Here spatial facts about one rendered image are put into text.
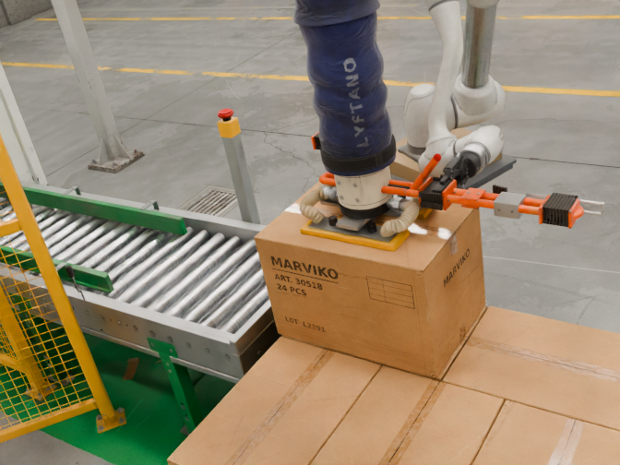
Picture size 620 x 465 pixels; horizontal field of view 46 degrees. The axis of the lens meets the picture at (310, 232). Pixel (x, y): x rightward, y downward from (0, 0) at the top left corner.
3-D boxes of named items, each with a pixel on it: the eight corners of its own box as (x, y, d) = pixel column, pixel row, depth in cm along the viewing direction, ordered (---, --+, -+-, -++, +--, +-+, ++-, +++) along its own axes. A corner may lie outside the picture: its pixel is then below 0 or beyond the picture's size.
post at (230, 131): (262, 308, 362) (216, 122, 312) (269, 301, 367) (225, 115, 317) (273, 311, 358) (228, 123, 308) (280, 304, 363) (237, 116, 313)
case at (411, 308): (278, 334, 253) (253, 236, 233) (337, 272, 280) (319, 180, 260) (435, 379, 220) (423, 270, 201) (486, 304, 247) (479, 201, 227)
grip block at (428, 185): (418, 208, 210) (415, 190, 207) (433, 192, 217) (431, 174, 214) (444, 212, 206) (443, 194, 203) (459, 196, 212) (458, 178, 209)
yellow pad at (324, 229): (300, 233, 230) (297, 220, 228) (317, 218, 237) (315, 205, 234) (394, 252, 211) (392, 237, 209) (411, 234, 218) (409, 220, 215)
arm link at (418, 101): (401, 134, 298) (395, 85, 286) (444, 123, 299) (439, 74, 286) (412, 152, 285) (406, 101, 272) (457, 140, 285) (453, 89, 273)
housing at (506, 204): (493, 216, 199) (492, 202, 197) (503, 204, 203) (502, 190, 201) (518, 220, 195) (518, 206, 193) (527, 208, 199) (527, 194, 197)
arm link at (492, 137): (498, 164, 225) (463, 176, 234) (516, 143, 235) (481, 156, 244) (482, 134, 222) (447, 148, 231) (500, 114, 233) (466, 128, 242)
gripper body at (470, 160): (480, 151, 219) (468, 164, 213) (482, 176, 223) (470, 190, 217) (457, 149, 223) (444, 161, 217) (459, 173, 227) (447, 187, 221)
